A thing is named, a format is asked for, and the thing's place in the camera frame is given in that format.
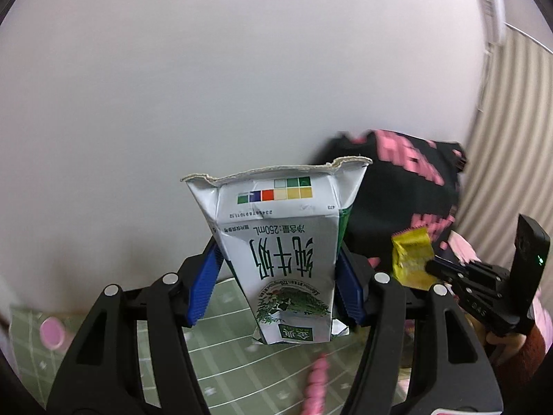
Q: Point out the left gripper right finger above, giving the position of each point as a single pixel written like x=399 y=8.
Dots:
x=421 y=355

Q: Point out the yellow snack wrapper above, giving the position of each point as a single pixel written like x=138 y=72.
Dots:
x=412 y=250

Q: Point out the green white milk carton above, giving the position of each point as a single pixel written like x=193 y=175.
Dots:
x=280 y=228

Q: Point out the right hand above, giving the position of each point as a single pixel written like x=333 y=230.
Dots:
x=501 y=348

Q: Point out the pink round bottle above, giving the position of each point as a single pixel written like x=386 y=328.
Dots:
x=53 y=334

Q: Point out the pink caterpillar toy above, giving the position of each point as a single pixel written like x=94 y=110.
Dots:
x=315 y=391

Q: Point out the white vertical blinds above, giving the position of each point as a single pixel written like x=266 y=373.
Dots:
x=510 y=150

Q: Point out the black Hello Kitty pillow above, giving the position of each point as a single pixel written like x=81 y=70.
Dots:
x=412 y=183

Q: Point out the white bed headboard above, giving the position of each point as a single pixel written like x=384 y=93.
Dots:
x=107 y=104

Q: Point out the white air conditioner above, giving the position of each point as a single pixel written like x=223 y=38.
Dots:
x=493 y=13

